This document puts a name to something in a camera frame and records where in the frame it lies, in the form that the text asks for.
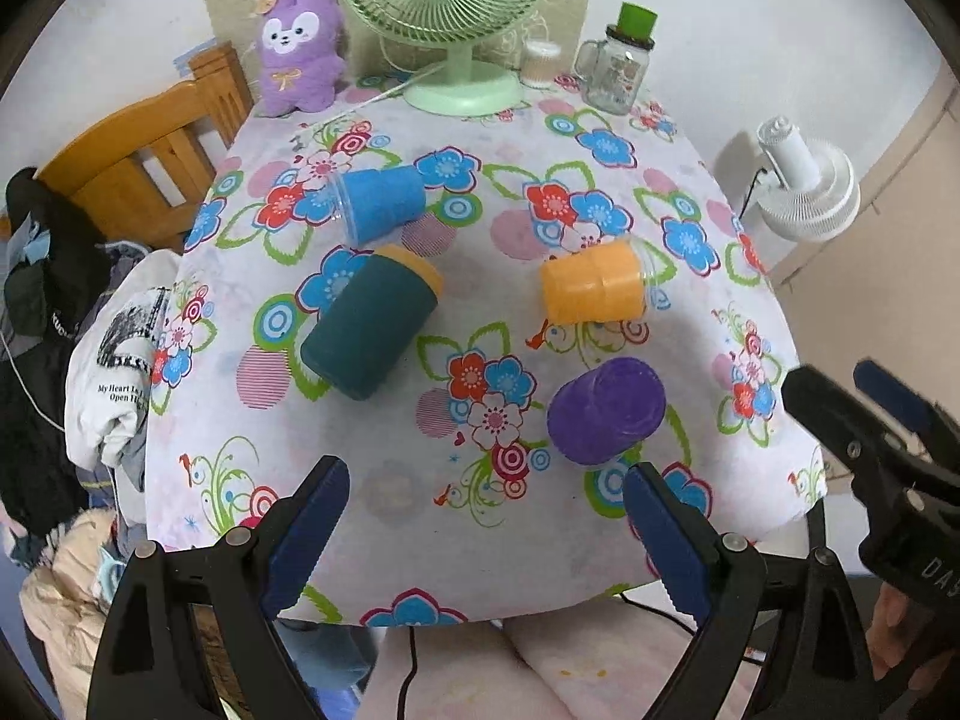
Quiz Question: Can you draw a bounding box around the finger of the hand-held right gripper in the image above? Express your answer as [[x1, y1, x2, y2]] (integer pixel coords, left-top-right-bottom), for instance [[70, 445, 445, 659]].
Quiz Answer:
[[782, 365, 925, 497], [853, 358, 960, 482]]

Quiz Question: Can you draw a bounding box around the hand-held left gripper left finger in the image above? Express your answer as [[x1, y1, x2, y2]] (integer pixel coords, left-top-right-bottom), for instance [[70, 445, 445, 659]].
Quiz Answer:
[[90, 456, 352, 720]]

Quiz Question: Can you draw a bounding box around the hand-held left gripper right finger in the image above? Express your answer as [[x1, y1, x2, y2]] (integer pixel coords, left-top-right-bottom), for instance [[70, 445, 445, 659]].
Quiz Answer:
[[622, 461, 880, 720]]

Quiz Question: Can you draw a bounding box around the purple cup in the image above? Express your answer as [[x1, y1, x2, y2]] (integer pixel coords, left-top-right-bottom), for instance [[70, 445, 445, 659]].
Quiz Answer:
[[546, 357, 667, 470]]

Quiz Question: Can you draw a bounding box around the dark green cup yellow rim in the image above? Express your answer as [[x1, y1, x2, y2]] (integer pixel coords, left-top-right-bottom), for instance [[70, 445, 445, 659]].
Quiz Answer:
[[300, 243, 443, 401]]

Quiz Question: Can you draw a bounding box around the orange cup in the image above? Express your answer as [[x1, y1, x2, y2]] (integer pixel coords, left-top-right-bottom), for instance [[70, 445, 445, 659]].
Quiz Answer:
[[541, 235, 677, 326]]

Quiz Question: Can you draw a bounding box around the blue cup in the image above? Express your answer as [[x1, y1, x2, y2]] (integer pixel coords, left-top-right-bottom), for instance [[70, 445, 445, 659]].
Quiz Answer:
[[303, 165, 428, 248]]

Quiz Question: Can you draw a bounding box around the person's right hand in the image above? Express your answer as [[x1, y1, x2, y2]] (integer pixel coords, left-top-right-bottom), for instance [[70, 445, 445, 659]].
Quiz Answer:
[[872, 583, 960, 695]]

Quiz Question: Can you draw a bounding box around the blue cloth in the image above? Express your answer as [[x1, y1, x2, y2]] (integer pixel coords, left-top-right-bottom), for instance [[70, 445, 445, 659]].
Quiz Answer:
[[288, 618, 374, 692]]

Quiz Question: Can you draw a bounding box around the floral tablecloth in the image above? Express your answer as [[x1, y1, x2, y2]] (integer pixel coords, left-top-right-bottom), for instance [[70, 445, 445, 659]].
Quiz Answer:
[[145, 73, 827, 629]]

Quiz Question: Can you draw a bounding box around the pink cloth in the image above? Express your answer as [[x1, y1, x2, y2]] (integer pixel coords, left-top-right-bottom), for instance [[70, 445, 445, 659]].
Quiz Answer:
[[358, 598, 758, 720]]

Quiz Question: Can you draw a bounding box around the white fan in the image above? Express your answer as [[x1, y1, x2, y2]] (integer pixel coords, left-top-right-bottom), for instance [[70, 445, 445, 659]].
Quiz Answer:
[[738, 115, 862, 243]]

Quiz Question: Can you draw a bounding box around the beige garment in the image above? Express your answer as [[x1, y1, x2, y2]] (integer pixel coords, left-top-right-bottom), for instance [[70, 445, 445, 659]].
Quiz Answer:
[[18, 508, 130, 700]]

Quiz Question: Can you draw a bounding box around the white printed shirt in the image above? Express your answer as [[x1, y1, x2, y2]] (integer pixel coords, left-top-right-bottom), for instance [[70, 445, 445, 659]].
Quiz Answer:
[[63, 247, 182, 475]]

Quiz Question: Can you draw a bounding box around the black garment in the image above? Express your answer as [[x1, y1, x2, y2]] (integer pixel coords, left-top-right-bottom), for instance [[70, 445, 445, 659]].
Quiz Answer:
[[0, 167, 115, 535]]

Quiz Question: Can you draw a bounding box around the glass mug jar green lid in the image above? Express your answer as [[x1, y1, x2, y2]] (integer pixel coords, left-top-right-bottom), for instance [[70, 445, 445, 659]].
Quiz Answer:
[[573, 2, 658, 116]]

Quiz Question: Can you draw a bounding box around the wooden chair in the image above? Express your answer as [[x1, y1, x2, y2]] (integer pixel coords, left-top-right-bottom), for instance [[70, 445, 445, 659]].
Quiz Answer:
[[33, 40, 257, 253]]

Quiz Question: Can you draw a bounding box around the cotton swab container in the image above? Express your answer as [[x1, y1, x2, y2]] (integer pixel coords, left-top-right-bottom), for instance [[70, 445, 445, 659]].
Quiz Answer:
[[519, 37, 564, 90]]

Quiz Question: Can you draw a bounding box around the purple plush toy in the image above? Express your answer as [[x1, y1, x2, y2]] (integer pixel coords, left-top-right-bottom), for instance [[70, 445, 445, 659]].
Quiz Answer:
[[254, 0, 350, 118]]

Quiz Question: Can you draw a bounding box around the black cable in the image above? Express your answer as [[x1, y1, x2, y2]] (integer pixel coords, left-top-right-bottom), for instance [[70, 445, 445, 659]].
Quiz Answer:
[[618, 591, 767, 667], [396, 622, 422, 720]]

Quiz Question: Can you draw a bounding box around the white fan cord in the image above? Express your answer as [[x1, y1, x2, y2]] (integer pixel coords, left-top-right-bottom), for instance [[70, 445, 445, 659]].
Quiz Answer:
[[298, 62, 452, 137]]

